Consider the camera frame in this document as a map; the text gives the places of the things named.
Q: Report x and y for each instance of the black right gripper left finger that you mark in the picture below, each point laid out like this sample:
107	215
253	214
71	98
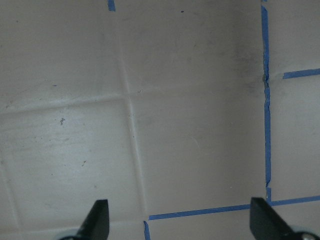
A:
96	225

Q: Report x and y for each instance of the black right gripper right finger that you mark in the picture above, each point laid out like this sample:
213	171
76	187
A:
266	224

